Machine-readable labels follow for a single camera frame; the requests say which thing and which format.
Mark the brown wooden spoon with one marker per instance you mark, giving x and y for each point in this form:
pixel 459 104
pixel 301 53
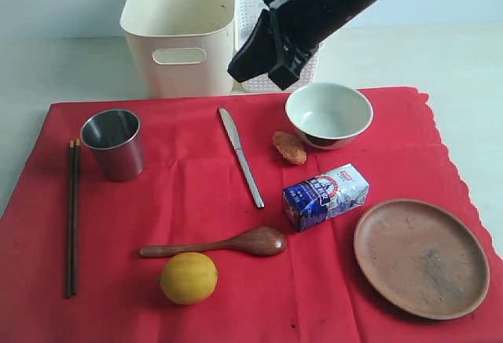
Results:
pixel 259 241

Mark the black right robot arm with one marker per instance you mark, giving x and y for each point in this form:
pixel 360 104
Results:
pixel 336 13

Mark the steel cup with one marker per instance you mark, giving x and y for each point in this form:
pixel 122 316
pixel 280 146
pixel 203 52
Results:
pixel 113 137

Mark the yellow lemon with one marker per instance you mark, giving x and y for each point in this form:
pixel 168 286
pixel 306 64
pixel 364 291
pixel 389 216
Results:
pixel 188 278

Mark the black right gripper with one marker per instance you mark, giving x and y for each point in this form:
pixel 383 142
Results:
pixel 281 44

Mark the cream plastic bin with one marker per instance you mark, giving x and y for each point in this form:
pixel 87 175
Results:
pixel 182 48

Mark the white ceramic bowl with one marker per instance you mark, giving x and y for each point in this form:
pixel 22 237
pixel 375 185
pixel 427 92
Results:
pixel 328 115

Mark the brown wooden plate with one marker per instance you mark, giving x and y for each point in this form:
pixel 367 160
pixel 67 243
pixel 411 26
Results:
pixel 422 259

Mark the dark wooden chopstick left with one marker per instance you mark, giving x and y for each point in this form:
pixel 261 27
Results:
pixel 68 291

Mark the dark wooden chopstick right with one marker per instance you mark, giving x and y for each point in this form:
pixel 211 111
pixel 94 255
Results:
pixel 75 217

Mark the blue milk carton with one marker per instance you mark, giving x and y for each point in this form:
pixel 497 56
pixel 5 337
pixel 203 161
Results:
pixel 324 196

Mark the red table cloth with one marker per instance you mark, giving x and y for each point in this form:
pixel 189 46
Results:
pixel 193 190

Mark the fried chicken nugget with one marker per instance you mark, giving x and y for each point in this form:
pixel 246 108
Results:
pixel 289 147

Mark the steel table knife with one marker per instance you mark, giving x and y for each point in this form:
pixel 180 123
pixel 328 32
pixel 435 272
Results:
pixel 234 138

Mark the dark wooden chopstick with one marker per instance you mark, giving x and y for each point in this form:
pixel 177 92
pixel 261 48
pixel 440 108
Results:
pixel 75 217
pixel 68 291

